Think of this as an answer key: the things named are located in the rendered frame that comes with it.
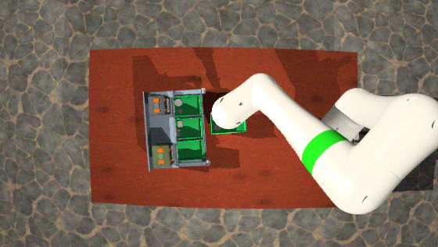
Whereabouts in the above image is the green bin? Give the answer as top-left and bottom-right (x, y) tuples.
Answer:
(210, 114), (246, 134)
(175, 117), (203, 139)
(174, 95), (202, 117)
(177, 138), (204, 161)

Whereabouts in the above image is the grey metal shelf rack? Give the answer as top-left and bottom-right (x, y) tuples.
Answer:
(143, 88), (210, 171)

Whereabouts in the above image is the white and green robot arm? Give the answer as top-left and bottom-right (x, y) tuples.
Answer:
(211, 73), (438, 214)

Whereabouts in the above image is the olive green tool case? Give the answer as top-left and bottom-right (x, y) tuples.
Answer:
(152, 143), (174, 167)

